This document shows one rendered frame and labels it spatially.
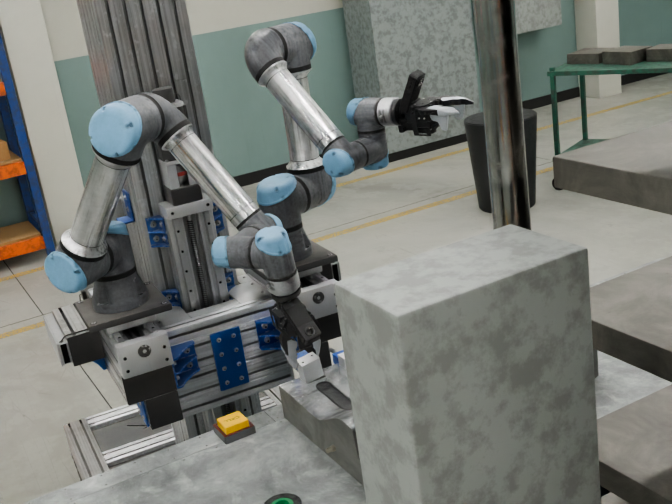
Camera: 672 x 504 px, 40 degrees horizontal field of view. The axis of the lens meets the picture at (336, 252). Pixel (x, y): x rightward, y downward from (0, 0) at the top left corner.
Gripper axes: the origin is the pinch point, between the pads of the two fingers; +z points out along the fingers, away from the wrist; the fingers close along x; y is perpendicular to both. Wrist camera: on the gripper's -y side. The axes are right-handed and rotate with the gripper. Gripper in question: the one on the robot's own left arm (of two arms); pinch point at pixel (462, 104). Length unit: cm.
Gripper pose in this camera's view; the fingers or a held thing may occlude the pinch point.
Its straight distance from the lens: 233.5
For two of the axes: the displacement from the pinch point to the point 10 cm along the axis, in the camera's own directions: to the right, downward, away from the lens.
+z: 7.7, 1.1, -6.3
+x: -6.0, 4.6, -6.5
